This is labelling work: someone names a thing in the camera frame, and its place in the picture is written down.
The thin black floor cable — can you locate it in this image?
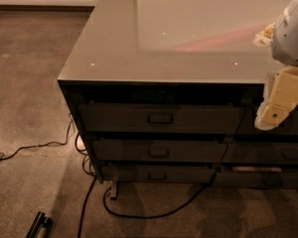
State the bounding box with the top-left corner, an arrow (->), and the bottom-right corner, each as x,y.
0,113 -> 97,177

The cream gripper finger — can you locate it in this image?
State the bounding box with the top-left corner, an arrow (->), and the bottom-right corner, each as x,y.
254,66 -> 298,131

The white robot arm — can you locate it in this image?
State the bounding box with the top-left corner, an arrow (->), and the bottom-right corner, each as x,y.
253,0 -> 298,131

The dark cabinet with glossy top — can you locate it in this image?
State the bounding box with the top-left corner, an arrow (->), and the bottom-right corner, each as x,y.
58,0 -> 298,185

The thick black floor cable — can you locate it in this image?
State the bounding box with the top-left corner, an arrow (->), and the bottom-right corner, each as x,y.
76,109 -> 247,238

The drawer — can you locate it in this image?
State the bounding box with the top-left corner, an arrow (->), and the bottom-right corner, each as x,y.
78,103 -> 243,134
92,139 -> 226,163
223,142 -> 298,166
101,165 -> 215,183
237,107 -> 298,136
213,170 -> 298,189

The black metal bracket on floor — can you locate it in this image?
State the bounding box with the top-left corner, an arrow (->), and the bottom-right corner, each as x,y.
26,211 -> 53,238

